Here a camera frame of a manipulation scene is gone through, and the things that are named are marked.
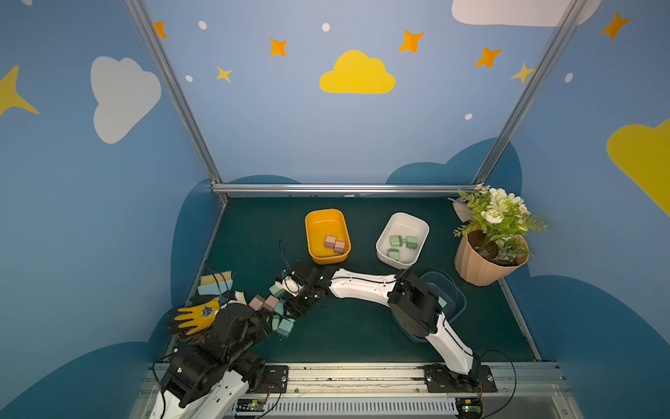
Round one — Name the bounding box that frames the pink plug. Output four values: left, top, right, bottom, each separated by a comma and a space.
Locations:
324, 235, 338, 249
333, 240, 347, 255
263, 295, 280, 313
248, 295, 265, 312

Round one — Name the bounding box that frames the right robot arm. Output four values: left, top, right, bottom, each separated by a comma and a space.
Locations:
283, 261, 481, 385

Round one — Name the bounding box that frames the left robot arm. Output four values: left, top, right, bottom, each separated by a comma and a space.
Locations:
148, 303, 286, 418

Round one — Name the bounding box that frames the yellow storage box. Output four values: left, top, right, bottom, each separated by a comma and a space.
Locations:
305, 209, 352, 265

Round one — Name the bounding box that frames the white storage box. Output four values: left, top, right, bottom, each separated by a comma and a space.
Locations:
375, 212, 430, 270

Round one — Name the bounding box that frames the clear blue storage box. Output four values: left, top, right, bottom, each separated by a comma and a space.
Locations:
420, 271, 467, 324

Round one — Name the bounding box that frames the green plug middle pile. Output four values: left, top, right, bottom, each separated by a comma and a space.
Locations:
270, 284, 286, 299

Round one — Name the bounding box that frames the yellow work glove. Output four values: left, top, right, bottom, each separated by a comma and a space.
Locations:
164, 295, 238, 341

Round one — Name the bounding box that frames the blue plug bottom middle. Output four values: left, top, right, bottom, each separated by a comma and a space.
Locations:
277, 319, 295, 340

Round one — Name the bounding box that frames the potted artificial plant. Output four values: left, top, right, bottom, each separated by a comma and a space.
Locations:
454, 184, 548, 286

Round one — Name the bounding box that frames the brush with blue handle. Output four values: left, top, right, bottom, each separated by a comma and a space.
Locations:
197, 271, 233, 296

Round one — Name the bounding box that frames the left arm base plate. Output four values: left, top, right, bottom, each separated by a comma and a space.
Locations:
247, 365, 290, 395

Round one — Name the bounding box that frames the aluminium frame rail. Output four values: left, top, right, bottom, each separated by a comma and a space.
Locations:
211, 183, 476, 195

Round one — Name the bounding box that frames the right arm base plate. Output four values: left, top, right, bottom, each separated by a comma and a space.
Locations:
422, 363, 498, 393

